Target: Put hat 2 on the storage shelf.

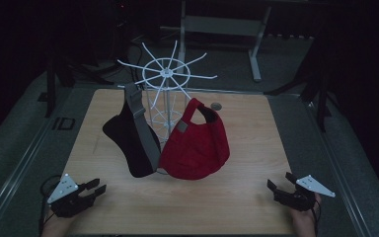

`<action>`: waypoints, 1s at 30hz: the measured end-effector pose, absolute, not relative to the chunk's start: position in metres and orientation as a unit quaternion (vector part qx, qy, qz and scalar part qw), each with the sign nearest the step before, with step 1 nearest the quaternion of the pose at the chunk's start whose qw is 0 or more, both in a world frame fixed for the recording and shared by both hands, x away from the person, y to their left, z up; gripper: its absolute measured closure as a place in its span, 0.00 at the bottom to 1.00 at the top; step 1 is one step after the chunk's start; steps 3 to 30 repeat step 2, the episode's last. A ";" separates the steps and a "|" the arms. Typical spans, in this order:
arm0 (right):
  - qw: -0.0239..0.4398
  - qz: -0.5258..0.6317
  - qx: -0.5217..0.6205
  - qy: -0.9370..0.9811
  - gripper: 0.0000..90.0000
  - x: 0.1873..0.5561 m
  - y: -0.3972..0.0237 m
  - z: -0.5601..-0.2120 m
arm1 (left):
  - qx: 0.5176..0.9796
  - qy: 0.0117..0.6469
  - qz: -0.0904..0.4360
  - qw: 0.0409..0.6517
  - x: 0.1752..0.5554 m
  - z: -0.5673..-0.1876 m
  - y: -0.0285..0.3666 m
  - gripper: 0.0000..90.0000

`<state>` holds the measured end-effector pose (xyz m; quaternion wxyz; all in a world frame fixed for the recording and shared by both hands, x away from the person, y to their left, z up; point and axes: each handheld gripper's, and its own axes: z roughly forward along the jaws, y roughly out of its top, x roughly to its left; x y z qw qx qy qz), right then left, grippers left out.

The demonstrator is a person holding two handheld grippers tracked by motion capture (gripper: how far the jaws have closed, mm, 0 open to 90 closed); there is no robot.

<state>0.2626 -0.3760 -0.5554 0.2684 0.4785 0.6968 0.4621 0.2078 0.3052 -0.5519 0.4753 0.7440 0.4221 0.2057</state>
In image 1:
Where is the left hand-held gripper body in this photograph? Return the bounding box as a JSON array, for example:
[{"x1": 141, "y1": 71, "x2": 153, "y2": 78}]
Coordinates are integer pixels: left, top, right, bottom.
[{"x1": 46, "y1": 173, "x2": 96, "y2": 218}]

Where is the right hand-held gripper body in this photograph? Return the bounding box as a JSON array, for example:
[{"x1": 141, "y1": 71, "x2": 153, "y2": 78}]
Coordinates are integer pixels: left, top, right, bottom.
[{"x1": 273, "y1": 174, "x2": 337, "y2": 212}]

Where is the black visor hat grey strap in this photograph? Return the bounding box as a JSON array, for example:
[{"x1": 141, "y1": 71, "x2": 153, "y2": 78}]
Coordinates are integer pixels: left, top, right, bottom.
[{"x1": 102, "y1": 81, "x2": 163, "y2": 179}]

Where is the red baseball cap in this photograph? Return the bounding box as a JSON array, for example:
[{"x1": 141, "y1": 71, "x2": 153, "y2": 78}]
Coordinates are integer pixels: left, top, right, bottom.
[{"x1": 159, "y1": 97, "x2": 231, "y2": 181}]

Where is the white wire hat rack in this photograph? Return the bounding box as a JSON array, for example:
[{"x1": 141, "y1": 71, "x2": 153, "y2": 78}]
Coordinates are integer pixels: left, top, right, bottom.
[{"x1": 116, "y1": 39, "x2": 219, "y2": 175}]

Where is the person's right hand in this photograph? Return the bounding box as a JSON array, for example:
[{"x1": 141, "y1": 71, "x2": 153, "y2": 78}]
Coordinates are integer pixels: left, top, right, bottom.
[{"x1": 289, "y1": 193, "x2": 323, "y2": 237}]

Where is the person's left hand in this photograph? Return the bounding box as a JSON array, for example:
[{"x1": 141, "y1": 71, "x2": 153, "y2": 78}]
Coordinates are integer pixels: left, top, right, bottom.
[{"x1": 40, "y1": 210, "x2": 77, "y2": 237}]

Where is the black tripod stand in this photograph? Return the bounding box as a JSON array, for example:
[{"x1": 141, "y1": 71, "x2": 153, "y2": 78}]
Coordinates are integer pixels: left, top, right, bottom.
[
  {"x1": 265, "y1": 29, "x2": 335, "y2": 133},
  {"x1": 42, "y1": 39, "x2": 107, "y2": 119}
]

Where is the white-legged desk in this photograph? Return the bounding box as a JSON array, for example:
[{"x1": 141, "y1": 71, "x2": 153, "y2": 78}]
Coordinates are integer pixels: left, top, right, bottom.
[{"x1": 159, "y1": 0, "x2": 273, "y2": 83}]

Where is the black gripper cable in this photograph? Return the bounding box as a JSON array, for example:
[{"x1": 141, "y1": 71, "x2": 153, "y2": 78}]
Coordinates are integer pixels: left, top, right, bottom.
[
  {"x1": 310, "y1": 201, "x2": 321, "y2": 237},
  {"x1": 38, "y1": 174, "x2": 63, "y2": 236}
]

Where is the black floor bracket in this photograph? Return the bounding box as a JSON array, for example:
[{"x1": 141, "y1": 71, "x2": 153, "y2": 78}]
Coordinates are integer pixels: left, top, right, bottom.
[{"x1": 51, "y1": 117, "x2": 77, "y2": 131}]

